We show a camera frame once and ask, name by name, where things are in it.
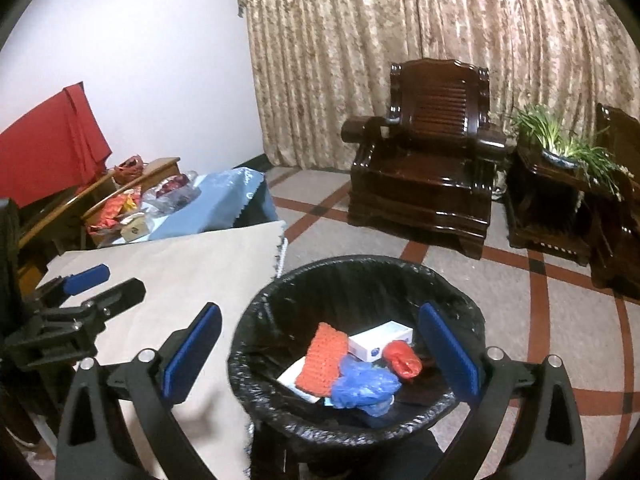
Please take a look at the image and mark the blue plastic bag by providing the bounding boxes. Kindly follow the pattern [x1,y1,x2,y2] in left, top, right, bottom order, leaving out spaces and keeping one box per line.
[330,354,401,418]

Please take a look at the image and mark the red cloth over furniture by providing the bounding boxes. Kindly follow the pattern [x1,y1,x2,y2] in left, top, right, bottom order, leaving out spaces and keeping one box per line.
[0,82,112,207]

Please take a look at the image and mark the red snack bags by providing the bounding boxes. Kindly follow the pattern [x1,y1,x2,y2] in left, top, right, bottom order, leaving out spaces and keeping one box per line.
[87,186,141,233]

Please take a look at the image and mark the green potted plant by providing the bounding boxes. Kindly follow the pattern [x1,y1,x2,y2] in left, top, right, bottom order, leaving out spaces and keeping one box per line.
[510,104,632,202]

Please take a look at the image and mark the dark wooden side table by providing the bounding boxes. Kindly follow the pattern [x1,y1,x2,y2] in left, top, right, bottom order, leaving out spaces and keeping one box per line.
[504,136,617,266]

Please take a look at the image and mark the white blue small box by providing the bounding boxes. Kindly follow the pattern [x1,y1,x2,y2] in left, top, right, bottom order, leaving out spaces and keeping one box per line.
[348,321,413,362]

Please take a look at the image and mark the black lined trash bin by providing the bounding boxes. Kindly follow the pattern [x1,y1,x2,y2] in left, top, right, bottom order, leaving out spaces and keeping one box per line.
[228,255,485,460]

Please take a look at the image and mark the cream tissue box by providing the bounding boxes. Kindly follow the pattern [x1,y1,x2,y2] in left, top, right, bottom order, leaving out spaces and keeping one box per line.
[120,214,151,243]

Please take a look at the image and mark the red woven basket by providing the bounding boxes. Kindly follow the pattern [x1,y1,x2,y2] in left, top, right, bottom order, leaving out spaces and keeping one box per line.
[113,155,144,186]

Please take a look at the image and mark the red plastic bag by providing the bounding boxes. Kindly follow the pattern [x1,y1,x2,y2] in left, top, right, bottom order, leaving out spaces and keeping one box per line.
[383,340,422,380]

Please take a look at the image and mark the orange knitted cloth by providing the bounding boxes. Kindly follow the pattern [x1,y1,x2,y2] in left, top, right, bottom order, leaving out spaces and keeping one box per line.
[294,322,348,398]

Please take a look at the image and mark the dark wooden armchair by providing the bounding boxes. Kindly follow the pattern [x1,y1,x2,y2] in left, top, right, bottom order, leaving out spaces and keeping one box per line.
[590,103,640,299]
[341,58,506,259]

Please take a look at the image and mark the blue table cloth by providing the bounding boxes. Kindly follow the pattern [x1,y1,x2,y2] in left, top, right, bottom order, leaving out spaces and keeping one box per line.
[134,167,279,243]

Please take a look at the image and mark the beige table cloth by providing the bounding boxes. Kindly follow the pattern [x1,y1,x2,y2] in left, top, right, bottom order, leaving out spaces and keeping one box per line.
[45,221,285,479]

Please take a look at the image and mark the clear bag of fruit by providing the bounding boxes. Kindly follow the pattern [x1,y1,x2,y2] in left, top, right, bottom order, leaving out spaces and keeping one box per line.
[142,170,201,217]

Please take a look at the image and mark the brown patterned curtain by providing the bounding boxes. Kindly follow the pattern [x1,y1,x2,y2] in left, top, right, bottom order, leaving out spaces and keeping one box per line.
[240,0,639,169]

